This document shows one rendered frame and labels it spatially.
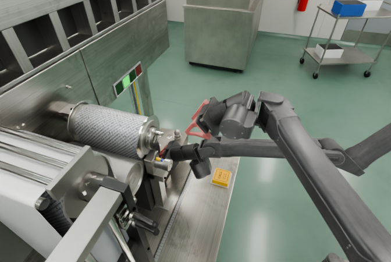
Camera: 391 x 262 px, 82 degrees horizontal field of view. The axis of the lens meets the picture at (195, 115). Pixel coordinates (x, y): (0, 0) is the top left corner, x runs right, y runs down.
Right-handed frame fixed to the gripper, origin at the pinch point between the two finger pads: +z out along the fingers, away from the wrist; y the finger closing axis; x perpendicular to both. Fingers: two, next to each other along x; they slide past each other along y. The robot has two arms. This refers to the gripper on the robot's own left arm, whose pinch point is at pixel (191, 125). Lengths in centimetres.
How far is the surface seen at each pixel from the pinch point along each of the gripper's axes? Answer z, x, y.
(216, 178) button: 21.3, -35.8, 11.7
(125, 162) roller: 19.4, 3.5, -12.1
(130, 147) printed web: 18.2, 5.4, -7.7
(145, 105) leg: 93, -8, 74
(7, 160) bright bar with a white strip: 13.2, 25.2, -31.0
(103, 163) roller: 10.9, 10.8, -20.5
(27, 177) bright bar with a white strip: 5.6, 20.9, -33.3
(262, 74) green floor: 76, -116, 276
